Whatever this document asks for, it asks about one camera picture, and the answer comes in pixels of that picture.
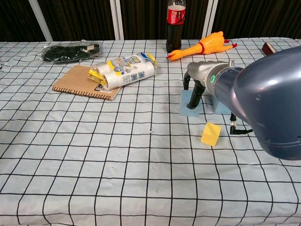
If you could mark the double white frame post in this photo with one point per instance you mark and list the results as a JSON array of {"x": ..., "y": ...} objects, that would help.
[{"x": 116, "y": 21}]

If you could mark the cola bottle red label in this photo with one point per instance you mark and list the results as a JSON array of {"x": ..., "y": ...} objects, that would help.
[{"x": 175, "y": 30}]

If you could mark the black gloves in plastic bag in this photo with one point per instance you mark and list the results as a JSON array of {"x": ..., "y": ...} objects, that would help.
[{"x": 68, "y": 53}]

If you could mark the long dark red box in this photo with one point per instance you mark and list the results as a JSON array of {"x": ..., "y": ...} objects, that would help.
[{"x": 268, "y": 48}]

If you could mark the small yellow foam block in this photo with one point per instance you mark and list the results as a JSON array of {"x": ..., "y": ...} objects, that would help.
[{"x": 210, "y": 135}]

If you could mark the slanted white frame post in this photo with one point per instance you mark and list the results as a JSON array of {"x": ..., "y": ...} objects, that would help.
[{"x": 41, "y": 21}]

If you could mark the brown spiral notebook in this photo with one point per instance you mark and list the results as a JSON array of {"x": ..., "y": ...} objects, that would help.
[{"x": 75, "y": 82}]

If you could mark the pack of white rolls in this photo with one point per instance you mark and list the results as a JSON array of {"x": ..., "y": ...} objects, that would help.
[{"x": 124, "y": 73}]

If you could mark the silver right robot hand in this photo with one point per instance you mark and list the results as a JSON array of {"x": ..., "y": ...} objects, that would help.
[{"x": 200, "y": 70}]

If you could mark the checkered light blue tablecloth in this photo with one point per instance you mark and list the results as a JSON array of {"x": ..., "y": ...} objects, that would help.
[{"x": 117, "y": 164}]

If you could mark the yellow rubber chicken toy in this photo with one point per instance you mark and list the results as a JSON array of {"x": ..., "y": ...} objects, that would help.
[{"x": 209, "y": 44}]

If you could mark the medium blue foam block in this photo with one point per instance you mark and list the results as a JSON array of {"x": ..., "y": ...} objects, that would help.
[{"x": 185, "y": 110}]

